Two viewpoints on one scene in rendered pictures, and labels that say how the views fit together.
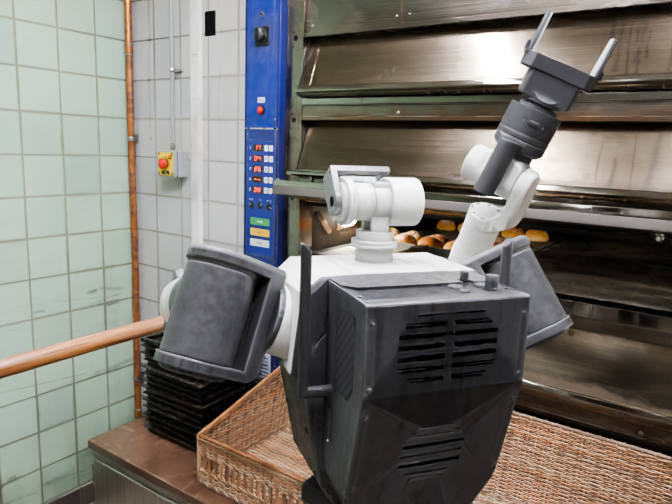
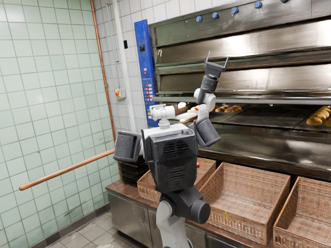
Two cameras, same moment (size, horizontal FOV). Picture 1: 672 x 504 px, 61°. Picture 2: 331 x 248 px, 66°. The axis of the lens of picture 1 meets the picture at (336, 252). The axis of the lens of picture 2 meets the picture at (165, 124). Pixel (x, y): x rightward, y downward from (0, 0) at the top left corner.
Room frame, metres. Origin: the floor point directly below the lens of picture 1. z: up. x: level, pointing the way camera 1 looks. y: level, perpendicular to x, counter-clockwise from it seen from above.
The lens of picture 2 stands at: (-0.51, -0.26, 1.73)
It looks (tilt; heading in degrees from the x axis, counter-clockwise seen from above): 13 degrees down; 9
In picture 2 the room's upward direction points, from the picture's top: 7 degrees counter-clockwise
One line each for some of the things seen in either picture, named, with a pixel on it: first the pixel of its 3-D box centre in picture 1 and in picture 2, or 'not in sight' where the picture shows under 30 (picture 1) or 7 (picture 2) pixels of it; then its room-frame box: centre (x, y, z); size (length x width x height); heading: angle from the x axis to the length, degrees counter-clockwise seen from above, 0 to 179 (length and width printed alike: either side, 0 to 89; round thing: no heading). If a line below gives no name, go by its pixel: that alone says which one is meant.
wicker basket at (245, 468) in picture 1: (322, 435); (176, 178); (1.55, 0.02, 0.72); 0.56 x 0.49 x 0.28; 56
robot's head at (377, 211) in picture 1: (379, 210); (164, 115); (0.78, -0.06, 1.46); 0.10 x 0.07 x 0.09; 110
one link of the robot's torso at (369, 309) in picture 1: (387, 367); (170, 155); (0.72, -0.07, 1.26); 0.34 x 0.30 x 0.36; 110
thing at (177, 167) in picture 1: (172, 163); (120, 93); (2.25, 0.65, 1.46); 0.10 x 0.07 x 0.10; 56
